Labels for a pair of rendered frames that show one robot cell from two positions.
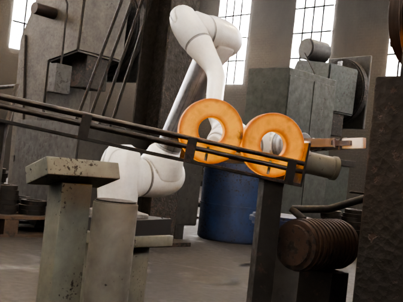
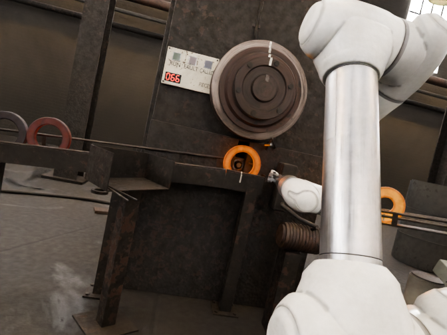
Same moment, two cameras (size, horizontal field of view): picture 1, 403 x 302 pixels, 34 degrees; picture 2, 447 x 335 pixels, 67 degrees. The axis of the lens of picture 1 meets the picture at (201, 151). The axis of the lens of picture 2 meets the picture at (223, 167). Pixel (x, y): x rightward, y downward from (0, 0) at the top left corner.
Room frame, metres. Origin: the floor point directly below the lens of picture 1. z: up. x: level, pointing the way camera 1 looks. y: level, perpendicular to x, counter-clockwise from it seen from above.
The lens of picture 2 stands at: (3.19, 0.26, 0.84)
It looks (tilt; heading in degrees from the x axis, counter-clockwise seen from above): 4 degrees down; 216
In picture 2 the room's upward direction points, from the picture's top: 12 degrees clockwise
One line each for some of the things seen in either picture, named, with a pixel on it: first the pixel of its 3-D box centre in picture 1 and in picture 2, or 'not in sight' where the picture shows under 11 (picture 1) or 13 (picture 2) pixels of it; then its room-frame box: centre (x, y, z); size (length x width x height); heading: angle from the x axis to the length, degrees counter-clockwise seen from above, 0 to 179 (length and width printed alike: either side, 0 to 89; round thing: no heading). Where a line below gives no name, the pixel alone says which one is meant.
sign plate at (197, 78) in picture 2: not in sight; (190, 70); (1.95, -0.96, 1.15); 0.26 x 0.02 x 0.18; 135
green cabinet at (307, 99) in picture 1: (285, 158); not in sight; (5.77, -0.75, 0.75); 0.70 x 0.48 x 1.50; 135
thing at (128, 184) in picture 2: not in sight; (116, 240); (2.33, -0.80, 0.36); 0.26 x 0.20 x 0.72; 170
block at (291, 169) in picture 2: not in sight; (283, 186); (1.61, -0.49, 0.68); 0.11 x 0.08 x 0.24; 45
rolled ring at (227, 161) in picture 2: not in sight; (241, 163); (1.78, -0.65, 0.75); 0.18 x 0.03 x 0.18; 134
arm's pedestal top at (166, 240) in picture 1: (114, 235); not in sight; (2.49, 0.30, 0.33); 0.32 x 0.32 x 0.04; 50
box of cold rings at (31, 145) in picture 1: (108, 177); not in sight; (5.27, 0.73, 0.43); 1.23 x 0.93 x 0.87; 133
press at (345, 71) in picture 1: (322, 127); not in sight; (9.94, -1.80, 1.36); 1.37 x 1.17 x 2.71; 35
